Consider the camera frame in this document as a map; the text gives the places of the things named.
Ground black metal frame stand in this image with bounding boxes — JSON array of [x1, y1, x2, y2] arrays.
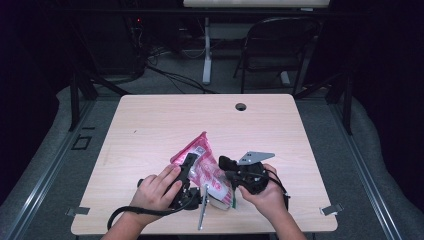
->
[[293, 71, 354, 136], [68, 71, 131, 132]]

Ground black floor cables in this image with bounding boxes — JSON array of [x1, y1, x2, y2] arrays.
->
[[145, 46, 218, 95]]

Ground black folding chair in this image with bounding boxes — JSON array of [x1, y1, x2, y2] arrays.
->
[[233, 16, 323, 96]]

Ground person's left hand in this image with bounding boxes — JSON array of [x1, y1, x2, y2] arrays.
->
[[129, 164, 184, 224]]

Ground aluminium floor rail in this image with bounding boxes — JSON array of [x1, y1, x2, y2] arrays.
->
[[328, 99, 405, 240], [0, 99, 96, 240]]

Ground person's right hand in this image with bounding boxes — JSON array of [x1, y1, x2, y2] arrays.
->
[[238, 163, 289, 221]]

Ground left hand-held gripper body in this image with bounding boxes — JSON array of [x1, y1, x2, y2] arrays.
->
[[170, 183, 210, 231]]

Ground white desk top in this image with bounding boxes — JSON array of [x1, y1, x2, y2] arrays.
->
[[182, 0, 331, 9]]

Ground grey table edge bracket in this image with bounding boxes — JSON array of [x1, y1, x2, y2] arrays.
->
[[319, 203, 345, 216], [65, 206, 91, 217]]

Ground right hand-held gripper black cable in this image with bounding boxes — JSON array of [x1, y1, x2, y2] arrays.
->
[[266, 175, 291, 212]]

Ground white desk leg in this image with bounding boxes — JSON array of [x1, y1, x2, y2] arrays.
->
[[202, 17, 213, 86]]

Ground pink white plastic bag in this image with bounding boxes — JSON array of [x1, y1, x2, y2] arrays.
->
[[169, 131, 237, 211]]

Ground dark equipment with red light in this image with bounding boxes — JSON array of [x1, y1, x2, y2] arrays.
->
[[99, 13, 148, 76]]

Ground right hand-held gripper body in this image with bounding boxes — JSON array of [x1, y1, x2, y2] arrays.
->
[[234, 151, 276, 196]]

